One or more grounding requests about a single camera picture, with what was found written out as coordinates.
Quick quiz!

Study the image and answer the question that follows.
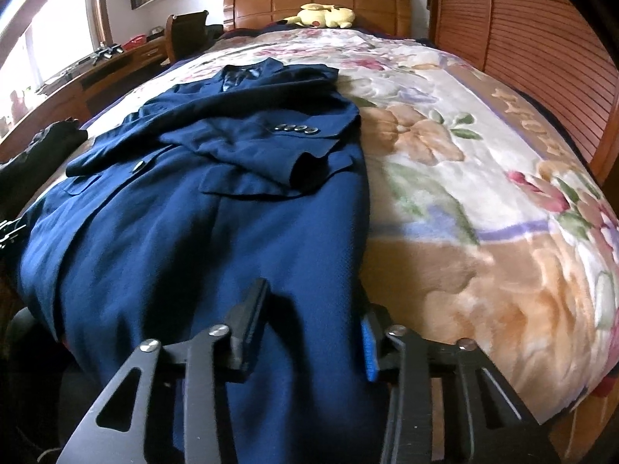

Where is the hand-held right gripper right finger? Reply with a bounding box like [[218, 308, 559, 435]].
[[360, 302, 562, 464]]

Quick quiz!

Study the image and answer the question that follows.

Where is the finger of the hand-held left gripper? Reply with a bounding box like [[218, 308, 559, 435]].
[[0, 220, 28, 252]]

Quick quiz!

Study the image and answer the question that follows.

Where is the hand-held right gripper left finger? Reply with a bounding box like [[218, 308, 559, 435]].
[[57, 278, 270, 464]]

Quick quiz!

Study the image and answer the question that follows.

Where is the blue suit jacket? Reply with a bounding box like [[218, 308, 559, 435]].
[[17, 58, 388, 464]]

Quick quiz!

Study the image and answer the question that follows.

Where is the black garment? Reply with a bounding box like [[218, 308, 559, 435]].
[[0, 117, 88, 223]]

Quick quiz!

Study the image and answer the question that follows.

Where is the wooden desk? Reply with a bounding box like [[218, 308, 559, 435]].
[[0, 39, 168, 160]]

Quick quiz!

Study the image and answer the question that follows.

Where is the floral blanket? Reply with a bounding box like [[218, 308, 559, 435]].
[[80, 26, 619, 426]]

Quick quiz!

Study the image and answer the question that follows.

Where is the window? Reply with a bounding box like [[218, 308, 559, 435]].
[[0, 0, 109, 126]]

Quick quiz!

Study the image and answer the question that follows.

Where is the wooden chair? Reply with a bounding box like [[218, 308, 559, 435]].
[[165, 10, 211, 66]]

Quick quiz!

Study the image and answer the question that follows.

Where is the yellow plush toy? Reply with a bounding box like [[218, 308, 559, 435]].
[[283, 3, 357, 30]]

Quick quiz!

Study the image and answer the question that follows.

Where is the wooden slatted wardrobe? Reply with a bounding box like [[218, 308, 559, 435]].
[[428, 0, 619, 189]]

